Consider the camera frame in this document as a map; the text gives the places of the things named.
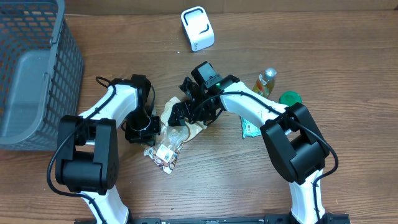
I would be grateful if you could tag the brown snack packet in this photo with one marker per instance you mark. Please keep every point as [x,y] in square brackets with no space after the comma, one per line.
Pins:
[171,139]

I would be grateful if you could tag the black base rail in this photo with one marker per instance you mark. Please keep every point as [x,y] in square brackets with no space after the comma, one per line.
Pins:
[328,218]

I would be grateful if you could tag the yellow oil bottle silver cap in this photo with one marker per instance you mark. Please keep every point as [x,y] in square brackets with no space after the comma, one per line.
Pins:
[265,82]

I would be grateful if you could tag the mint green wet wipes pack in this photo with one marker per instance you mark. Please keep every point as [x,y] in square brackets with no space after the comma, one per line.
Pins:
[248,129]

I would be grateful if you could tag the green lid glass jar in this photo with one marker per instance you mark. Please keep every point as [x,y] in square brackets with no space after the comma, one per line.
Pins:
[290,98]

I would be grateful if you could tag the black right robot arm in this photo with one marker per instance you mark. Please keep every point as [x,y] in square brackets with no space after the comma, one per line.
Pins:
[293,141]

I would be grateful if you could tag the dark grey plastic basket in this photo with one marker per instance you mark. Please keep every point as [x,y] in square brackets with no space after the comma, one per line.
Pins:
[41,73]

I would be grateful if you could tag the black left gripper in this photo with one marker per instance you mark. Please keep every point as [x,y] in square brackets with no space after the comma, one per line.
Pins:
[134,137]

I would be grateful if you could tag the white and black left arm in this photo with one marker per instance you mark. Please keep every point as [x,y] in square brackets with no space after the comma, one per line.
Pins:
[86,161]

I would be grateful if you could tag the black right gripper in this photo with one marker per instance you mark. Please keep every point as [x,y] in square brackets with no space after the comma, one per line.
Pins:
[183,109]

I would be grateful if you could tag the white barcode scanner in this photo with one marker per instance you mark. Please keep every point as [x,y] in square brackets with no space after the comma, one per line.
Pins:
[197,27]

